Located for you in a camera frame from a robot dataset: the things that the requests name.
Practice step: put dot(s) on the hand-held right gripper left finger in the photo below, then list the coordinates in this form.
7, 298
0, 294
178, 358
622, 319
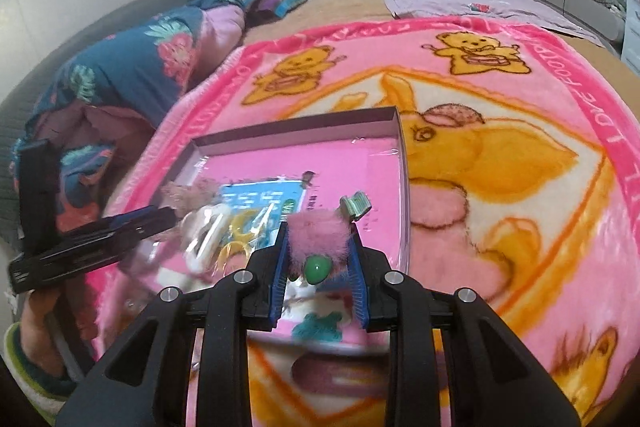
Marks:
280, 267

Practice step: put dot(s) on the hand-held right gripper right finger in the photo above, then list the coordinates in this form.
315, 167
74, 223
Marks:
359, 278

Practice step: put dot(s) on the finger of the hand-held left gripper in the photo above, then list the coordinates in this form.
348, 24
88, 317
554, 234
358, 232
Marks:
100, 252
125, 221

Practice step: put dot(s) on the pink fluffy hair clip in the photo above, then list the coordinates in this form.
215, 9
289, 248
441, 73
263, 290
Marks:
320, 232

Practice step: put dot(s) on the white hair clip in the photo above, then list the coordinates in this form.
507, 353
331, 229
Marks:
192, 257

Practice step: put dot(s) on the grey cardboard box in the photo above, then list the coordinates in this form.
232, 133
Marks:
300, 127

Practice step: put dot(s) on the person's left forearm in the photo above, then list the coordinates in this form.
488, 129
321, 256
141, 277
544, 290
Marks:
25, 377

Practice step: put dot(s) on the person's left hand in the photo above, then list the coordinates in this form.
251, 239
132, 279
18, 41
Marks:
45, 322

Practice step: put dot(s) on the spotted beige hair bow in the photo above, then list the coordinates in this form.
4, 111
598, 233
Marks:
187, 192

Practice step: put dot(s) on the small pale green claw clip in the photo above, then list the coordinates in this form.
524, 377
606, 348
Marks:
357, 205

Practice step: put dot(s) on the pink booklet with blue label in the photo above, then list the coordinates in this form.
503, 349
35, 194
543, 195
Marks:
325, 162

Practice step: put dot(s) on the dark blue floral quilt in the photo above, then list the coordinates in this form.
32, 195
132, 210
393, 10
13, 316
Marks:
140, 72

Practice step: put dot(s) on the pink bear printed blanket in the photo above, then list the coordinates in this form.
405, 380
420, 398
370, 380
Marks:
500, 157

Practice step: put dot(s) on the bed with beige sheet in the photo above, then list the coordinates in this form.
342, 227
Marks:
350, 4

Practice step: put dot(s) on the white drawer cabinet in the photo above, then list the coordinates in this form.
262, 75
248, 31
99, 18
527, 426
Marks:
632, 32

